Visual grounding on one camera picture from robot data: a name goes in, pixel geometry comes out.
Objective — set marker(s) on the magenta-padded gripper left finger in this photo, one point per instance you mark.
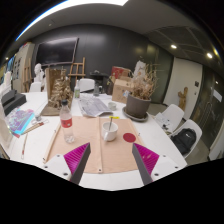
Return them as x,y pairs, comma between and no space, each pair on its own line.
77,156

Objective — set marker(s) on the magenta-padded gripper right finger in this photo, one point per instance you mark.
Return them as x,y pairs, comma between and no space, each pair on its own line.
146,158

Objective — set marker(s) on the clear red-label drink bottle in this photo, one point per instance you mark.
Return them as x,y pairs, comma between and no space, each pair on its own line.
66,124

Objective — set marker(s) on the flat round red coaster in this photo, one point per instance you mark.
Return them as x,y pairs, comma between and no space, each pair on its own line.
129,137

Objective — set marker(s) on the white ceramic mug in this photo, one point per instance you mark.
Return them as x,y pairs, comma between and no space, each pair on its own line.
110,134

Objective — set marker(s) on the white papers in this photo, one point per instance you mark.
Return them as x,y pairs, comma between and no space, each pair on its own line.
162,120

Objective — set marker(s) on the black backpack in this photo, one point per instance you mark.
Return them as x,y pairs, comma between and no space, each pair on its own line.
183,140

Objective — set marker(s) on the grey plant saucer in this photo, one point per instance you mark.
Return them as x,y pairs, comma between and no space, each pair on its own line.
133,118

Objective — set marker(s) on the metal spoon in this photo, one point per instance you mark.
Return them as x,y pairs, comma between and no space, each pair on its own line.
110,122

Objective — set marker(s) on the yellow tag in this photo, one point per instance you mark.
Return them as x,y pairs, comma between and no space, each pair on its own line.
114,117

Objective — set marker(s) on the wooden paint brush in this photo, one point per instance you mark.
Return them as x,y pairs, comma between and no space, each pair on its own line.
33,127

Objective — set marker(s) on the folded newspaper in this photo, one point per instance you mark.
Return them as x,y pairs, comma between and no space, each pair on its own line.
93,106

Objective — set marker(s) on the white plastic chair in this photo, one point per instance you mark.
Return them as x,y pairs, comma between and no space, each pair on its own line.
175,113
196,128
86,84

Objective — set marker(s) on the dried plant in grey pot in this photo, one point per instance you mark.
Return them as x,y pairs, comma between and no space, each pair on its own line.
137,105

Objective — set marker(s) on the small ink jar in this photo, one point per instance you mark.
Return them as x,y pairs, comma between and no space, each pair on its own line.
38,117

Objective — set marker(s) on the small glass jar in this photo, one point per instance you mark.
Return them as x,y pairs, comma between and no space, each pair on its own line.
112,106

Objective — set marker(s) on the green-label plastic bottle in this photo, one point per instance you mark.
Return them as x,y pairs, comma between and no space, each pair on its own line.
77,90

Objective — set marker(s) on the colourful book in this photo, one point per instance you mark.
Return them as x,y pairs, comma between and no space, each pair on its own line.
20,120

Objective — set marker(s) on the dark grey bottle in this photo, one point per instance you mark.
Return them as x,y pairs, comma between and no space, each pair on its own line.
96,90

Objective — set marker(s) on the wooden figure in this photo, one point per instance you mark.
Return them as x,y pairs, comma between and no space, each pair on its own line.
182,98

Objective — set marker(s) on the brown cardboard box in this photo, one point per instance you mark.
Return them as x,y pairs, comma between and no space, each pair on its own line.
120,90

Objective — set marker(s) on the black boxes stack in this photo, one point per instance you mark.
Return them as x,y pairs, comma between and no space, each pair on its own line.
13,101

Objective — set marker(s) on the wooden easel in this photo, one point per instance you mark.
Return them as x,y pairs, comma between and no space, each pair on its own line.
77,68

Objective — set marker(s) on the red box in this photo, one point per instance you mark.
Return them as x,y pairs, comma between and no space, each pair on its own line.
119,71

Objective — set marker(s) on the white plaster bust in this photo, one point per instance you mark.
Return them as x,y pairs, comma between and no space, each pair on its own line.
38,72

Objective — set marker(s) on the round ceiling spotlight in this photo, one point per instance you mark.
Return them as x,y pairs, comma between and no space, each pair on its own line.
173,46
209,55

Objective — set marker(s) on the long white ceiling light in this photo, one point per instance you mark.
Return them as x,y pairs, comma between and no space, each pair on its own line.
66,5

